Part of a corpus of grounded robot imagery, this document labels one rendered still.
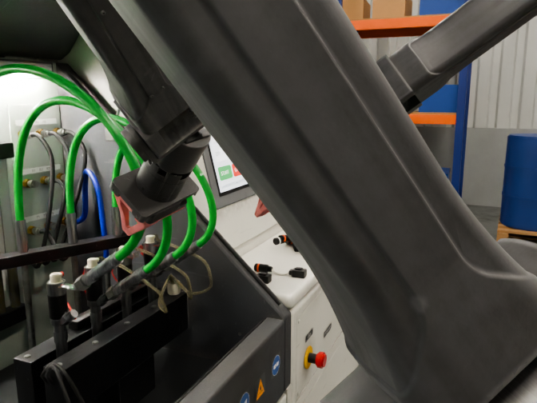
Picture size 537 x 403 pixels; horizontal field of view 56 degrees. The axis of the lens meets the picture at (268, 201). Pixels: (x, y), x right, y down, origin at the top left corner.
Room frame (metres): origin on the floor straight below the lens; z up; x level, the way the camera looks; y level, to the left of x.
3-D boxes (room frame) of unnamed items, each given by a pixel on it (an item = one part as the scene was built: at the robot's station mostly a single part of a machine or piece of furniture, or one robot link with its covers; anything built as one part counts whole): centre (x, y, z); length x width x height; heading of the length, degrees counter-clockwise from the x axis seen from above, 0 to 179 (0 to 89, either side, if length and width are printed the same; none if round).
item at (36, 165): (1.08, 0.47, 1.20); 0.13 x 0.03 x 0.31; 156
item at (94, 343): (0.86, 0.28, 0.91); 0.34 x 0.10 x 0.15; 156
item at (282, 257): (1.33, -0.09, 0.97); 0.70 x 0.22 x 0.03; 156
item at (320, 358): (1.05, -0.11, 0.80); 0.05 x 0.04 x 0.05; 156
